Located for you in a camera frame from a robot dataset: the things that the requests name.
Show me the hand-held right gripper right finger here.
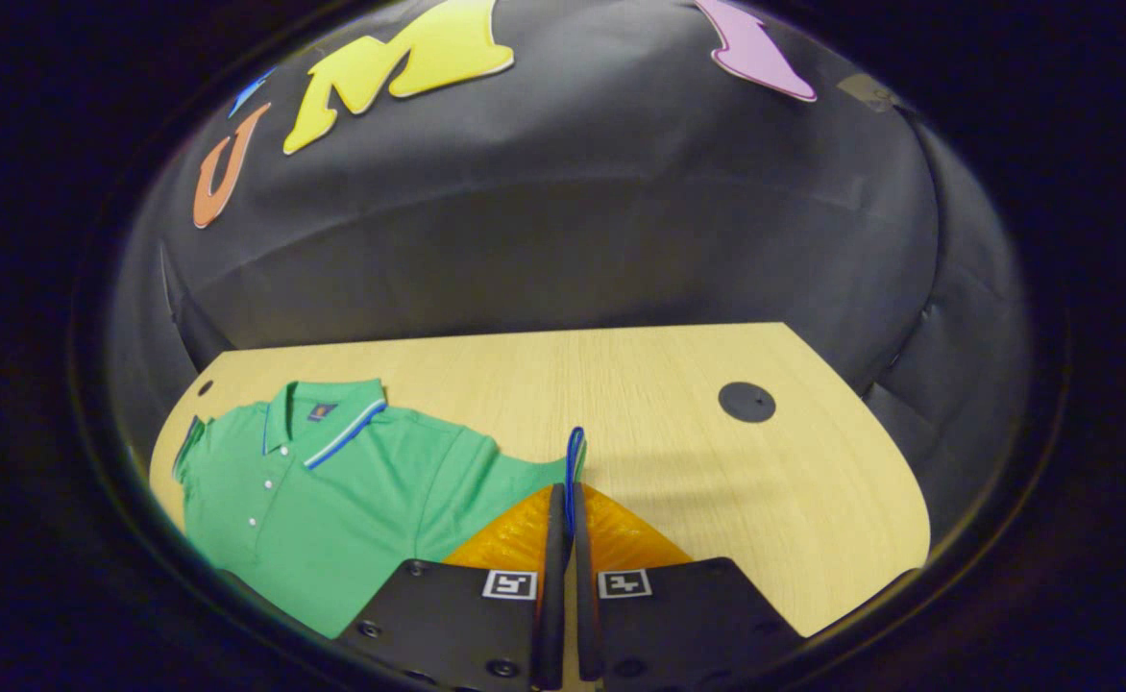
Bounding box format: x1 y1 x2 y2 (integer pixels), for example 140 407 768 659
571 481 806 692

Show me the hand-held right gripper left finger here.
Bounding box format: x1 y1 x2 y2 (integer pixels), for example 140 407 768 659
332 483 566 692

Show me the green polo T-shirt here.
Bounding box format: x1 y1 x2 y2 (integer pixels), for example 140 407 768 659
171 378 588 640

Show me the black backdrop cloth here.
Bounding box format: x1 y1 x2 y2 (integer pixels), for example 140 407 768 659
107 0 1035 568

